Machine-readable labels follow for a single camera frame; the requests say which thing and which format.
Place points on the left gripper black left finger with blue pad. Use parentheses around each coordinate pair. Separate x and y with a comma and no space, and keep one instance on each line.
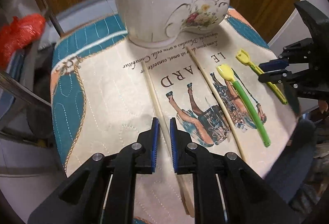
(102,189)

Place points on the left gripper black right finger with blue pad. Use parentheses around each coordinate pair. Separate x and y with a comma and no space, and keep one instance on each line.
(225,188)

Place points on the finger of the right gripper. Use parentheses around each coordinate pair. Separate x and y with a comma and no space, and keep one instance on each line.
(276,64)
(276,76)

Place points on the yellow plastic spoon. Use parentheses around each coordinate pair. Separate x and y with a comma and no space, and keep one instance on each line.
(243,57)

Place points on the green handled yellow spoon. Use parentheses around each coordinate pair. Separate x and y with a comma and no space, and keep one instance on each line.
(226,72)

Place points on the person's right hand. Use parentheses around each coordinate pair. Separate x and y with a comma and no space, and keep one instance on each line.
(323,106)

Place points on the printed quilted table mat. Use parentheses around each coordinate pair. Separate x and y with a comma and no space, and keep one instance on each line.
(105,91)

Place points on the stainless steel shelf rack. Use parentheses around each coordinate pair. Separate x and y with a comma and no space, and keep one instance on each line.
(22,90)

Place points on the red plastic bag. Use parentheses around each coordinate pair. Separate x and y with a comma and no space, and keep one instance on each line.
(19,34)

